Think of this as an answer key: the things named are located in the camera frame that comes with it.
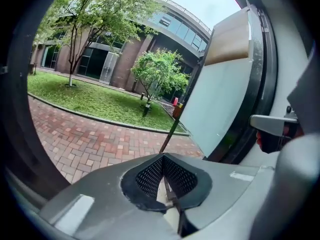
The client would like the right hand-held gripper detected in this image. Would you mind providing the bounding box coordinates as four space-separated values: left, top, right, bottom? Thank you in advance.
249 46 320 240

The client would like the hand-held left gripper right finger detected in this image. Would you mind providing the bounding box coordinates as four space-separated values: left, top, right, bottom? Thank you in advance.
163 152 275 240

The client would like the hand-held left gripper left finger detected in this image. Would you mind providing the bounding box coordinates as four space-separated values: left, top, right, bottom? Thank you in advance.
39 153 181 240

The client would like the black window frame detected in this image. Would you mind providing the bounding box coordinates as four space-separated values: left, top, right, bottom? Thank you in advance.
159 5 266 165

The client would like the grey stone curb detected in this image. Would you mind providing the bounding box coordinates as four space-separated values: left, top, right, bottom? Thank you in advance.
26 91 191 138

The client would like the brown paper sheet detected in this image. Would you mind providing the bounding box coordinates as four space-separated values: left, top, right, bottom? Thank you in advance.
204 7 251 66

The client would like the wooden outdoor bin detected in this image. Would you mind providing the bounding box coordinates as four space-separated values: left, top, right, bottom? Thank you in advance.
172 103 185 119

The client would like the green grass lawn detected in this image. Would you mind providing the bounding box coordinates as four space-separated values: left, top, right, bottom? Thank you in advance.
26 70 191 136

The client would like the small bushy tree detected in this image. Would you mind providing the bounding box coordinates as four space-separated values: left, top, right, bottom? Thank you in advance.
130 48 190 104

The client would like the brick building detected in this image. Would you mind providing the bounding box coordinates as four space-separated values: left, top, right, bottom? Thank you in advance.
29 0 214 103

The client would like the large thin-trunk tree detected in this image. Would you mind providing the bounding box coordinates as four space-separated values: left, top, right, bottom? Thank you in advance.
34 0 174 88

